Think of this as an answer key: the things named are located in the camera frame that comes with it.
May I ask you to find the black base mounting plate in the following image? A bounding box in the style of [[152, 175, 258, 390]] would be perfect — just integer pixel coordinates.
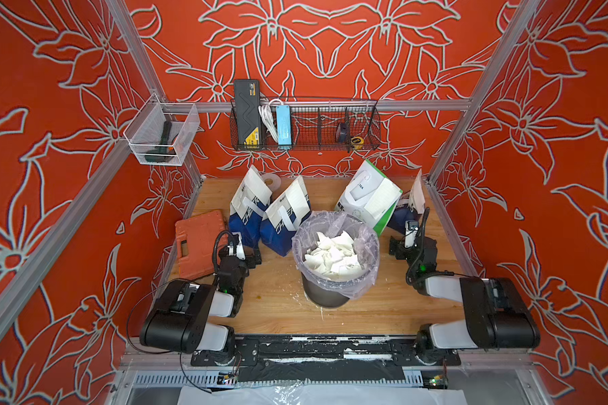
[[190, 334, 461, 387]]

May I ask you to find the blue white paper bag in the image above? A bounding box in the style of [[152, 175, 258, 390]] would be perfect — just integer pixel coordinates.
[[388, 170, 426, 234], [259, 177, 312, 257], [228, 165, 273, 248]]

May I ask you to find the grey mesh trash bin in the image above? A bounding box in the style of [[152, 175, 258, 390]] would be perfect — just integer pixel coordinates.
[[302, 275, 350, 309]]

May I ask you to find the clear acrylic wall box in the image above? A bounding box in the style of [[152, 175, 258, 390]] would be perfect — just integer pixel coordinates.
[[124, 94, 200, 166]]

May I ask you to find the light blue power bank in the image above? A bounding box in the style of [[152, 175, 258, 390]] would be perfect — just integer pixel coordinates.
[[275, 105, 292, 150]]

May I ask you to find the clear plastic bin liner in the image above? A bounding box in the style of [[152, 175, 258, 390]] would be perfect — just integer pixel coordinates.
[[292, 211, 380, 308]]

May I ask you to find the white coiled cable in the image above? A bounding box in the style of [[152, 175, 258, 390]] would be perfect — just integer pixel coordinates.
[[257, 98, 285, 143]]

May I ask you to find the pile of torn paper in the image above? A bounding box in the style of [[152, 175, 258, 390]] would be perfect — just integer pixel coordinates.
[[304, 231, 364, 281]]

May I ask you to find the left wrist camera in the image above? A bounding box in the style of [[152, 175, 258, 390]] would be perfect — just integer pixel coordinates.
[[230, 232, 246, 261]]

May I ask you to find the black yellow box device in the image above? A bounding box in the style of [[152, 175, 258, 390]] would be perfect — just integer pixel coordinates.
[[234, 79, 263, 150]]

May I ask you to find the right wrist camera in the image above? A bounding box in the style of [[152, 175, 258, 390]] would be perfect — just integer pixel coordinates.
[[404, 220, 420, 248]]

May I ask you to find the white tape roll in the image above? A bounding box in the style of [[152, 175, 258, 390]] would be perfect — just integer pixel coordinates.
[[261, 173, 281, 192]]

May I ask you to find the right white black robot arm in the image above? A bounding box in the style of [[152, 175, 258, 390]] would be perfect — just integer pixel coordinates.
[[388, 208, 540, 366]]

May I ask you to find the red plastic tool case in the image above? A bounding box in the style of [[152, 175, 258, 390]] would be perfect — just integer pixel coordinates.
[[175, 209, 227, 279]]

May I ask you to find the dark green tool in box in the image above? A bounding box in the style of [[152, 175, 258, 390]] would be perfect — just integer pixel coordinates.
[[144, 121, 175, 163]]

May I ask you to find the dark small item in basket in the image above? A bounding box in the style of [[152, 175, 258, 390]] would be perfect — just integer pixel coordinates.
[[335, 122, 351, 144]]

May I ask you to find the yellow black tape measure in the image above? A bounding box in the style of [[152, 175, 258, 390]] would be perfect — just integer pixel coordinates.
[[351, 136, 365, 150]]

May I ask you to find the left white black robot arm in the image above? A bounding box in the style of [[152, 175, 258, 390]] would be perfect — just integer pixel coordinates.
[[140, 231, 262, 364]]

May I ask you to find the black wire wall basket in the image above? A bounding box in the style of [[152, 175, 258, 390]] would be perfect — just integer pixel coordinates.
[[230, 97, 383, 153]]

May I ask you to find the white green paper bag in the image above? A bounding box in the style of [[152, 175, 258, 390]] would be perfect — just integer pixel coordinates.
[[334, 160, 403, 236]]

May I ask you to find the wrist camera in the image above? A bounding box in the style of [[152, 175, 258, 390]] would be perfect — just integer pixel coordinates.
[[404, 220, 420, 248], [230, 232, 246, 261]]

